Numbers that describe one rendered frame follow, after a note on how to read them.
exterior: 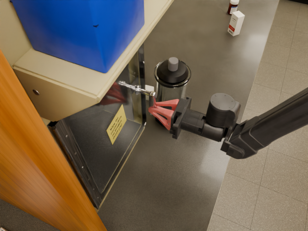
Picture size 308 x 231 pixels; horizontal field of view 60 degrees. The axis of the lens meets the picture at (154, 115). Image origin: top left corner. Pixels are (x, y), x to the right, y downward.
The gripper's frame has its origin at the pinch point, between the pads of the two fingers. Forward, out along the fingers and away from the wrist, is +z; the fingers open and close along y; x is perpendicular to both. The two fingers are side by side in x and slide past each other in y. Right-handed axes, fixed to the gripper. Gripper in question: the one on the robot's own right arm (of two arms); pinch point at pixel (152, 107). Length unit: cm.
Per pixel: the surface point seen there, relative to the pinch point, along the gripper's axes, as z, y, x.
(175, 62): -1.4, -12.7, -6.3
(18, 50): 4.8, 24.4, -37.5
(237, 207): -43, -28, 116
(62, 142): 3.6, 26.2, -20.5
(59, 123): 3.9, 24.8, -23.7
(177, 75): -2.8, -10.7, -3.3
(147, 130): 4.6, -4.5, 20.5
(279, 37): -42, -214, 118
